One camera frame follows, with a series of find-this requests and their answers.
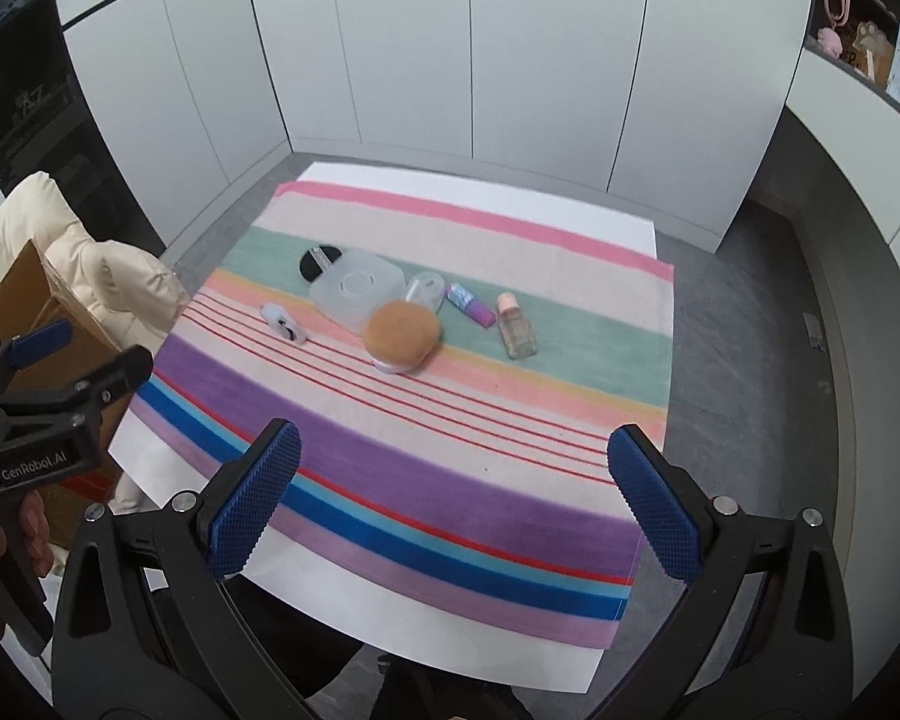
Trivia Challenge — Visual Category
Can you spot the striped colourful cloth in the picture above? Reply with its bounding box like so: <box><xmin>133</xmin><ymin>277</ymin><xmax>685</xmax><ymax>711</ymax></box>
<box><xmin>131</xmin><ymin>181</ymin><xmax>676</xmax><ymax>650</ymax></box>

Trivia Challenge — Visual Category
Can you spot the clear plastic container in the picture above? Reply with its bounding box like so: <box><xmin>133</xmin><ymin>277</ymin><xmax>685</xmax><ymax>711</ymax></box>
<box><xmin>309</xmin><ymin>251</ymin><xmax>408</xmax><ymax>335</ymax></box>

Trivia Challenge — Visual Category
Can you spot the brown cardboard box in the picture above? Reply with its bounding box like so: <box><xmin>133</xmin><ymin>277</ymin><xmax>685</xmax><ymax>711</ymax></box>
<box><xmin>0</xmin><ymin>240</ymin><xmax>132</xmax><ymax>550</ymax></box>

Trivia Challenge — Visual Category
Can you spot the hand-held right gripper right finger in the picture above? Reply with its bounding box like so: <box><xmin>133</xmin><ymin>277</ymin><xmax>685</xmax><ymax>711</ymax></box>
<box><xmin>606</xmin><ymin>424</ymin><xmax>854</xmax><ymax>720</ymax></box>

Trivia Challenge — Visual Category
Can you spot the black glass cabinet panel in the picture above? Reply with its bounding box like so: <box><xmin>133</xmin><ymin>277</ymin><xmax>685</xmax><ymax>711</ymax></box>
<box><xmin>0</xmin><ymin>0</ymin><xmax>170</xmax><ymax>256</ymax></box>

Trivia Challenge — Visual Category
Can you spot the cream padded chair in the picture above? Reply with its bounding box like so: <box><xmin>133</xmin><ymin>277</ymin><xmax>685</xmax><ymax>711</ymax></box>
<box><xmin>0</xmin><ymin>171</ymin><xmax>192</xmax><ymax>511</ymax></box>

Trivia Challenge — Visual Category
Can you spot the small clear plastic cup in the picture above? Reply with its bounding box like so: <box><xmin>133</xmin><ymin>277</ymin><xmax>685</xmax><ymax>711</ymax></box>
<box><xmin>403</xmin><ymin>272</ymin><xmax>447</xmax><ymax>312</ymax></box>

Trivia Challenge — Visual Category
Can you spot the black round compact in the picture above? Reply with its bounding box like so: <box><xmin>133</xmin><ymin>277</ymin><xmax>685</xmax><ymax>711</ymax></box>
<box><xmin>298</xmin><ymin>244</ymin><xmax>340</xmax><ymax>282</ymax></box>

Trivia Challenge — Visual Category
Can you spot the person's left hand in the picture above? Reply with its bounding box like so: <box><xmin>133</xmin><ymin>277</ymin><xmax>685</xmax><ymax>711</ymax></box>
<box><xmin>0</xmin><ymin>496</ymin><xmax>53</xmax><ymax>580</ymax></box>

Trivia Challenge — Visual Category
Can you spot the paw-shaped wooden sign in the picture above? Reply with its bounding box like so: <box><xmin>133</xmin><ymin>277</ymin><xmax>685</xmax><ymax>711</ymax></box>
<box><xmin>844</xmin><ymin>19</ymin><xmax>897</xmax><ymax>87</ymax></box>

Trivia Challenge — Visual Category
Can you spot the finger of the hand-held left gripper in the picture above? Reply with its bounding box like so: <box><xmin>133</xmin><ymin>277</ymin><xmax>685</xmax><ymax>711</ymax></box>
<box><xmin>0</xmin><ymin>319</ymin><xmax>73</xmax><ymax>400</ymax></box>
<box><xmin>0</xmin><ymin>346</ymin><xmax>155</xmax><ymax>428</ymax></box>

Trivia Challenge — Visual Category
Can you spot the glass bottle with pink cap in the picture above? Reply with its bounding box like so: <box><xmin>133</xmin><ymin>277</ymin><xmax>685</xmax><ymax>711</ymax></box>
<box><xmin>495</xmin><ymin>292</ymin><xmax>539</xmax><ymax>359</ymax></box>

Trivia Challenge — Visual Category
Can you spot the beige wooden piece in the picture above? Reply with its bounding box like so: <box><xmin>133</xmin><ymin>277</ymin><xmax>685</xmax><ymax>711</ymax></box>
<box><xmin>364</xmin><ymin>300</ymin><xmax>443</xmax><ymax>376</ymax></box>

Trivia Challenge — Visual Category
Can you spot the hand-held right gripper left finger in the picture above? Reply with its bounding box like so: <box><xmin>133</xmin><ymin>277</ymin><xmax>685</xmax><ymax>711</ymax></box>
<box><xmin>51</xmin><ymin>418</ymin><xmax>323</xmax><ymax>720</ymax></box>

